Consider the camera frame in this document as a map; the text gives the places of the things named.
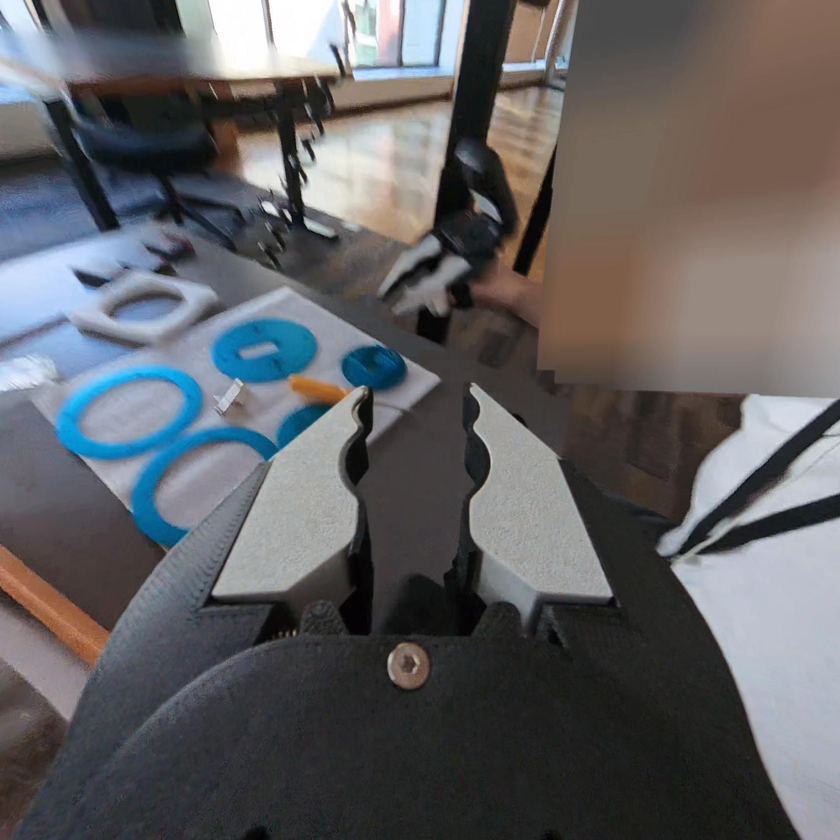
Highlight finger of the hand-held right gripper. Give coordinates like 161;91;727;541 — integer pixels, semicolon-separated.
392;256;475;317
379;235;445;293

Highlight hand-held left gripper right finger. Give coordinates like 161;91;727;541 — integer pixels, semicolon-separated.
456;382;616;636

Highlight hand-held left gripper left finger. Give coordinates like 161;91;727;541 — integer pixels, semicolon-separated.
211;386;375;634

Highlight blue disc with brass standoffs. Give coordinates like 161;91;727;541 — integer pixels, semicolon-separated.
341;344;408;391

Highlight silver socket wrench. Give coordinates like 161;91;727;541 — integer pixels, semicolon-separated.
213;379;252;417

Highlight person's right forearm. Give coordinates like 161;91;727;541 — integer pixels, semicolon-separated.
472;272;542;329

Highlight black desk leg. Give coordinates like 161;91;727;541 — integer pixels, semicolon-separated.
512;144;559;277
416;0;519;342

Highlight grey desk with wooden edge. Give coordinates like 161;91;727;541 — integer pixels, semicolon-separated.
0;39;355;231

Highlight blue disc with many holes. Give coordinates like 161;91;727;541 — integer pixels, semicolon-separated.
276;403;336;450

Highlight white foam sheet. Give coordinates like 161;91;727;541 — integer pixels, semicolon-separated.
29;287;442;526

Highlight large blue disc with cutout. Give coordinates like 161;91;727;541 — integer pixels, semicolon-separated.
211;319;318;382

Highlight white foam block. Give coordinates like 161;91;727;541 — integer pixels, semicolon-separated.
69;271;219;345

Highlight large window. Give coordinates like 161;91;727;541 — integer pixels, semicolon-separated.
209;0;455;68

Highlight person's white shirt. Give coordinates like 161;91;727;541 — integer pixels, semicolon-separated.
656;394;840;840

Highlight black office chair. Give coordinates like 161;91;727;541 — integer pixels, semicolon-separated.
72;121;244;250

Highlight crumpled clear plastic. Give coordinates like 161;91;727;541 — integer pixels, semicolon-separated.
0;354;60;391

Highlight yellow handled screwdriver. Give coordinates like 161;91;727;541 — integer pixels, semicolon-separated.
289;374;352;403

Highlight blue metal ring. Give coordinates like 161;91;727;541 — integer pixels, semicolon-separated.
131;427;280;547
56;365;204;460

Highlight black lanyard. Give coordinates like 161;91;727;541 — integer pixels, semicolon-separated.
669;397;840;559

